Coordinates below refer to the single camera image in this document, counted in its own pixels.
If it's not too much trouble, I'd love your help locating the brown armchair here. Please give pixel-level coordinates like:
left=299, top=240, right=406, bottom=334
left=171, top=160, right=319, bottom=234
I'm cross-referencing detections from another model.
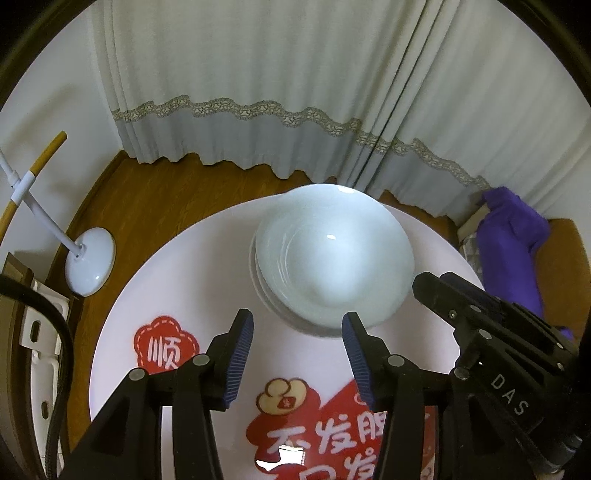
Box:
left=454, top=202, right=591, bottom=342

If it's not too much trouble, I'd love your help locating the purple cloth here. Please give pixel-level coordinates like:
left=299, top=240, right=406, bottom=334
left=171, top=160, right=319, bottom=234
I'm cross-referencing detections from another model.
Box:
left=475, top=185, right=576, bottom=340

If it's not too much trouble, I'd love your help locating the round pink table mat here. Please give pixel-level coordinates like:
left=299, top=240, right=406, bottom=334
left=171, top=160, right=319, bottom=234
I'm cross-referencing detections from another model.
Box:
left=89, top=195, right=477, bottom=479

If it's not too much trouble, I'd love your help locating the white stand with wooden hoops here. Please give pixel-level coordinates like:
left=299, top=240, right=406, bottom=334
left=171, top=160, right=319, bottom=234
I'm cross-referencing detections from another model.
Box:
left=0, top=130, right=117, bottom=298

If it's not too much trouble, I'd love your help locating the white plastic stool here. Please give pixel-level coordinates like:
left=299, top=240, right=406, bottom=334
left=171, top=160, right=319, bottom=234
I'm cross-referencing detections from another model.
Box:
left=20, top=307, right=61, bottom=474

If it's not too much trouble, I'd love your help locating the grey curtain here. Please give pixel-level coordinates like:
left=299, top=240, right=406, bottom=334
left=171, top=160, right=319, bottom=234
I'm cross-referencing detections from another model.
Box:
left=89, top=1, right=590, bottom=222

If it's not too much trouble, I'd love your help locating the dark wooden cabinet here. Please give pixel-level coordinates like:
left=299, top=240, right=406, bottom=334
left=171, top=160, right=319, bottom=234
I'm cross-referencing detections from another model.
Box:
left=0, top=252, right=36, bottom=480

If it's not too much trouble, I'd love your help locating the black cable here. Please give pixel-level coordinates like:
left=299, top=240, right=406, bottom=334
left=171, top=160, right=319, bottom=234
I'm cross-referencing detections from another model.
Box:
left=0, top=274, right=76, bottom=480

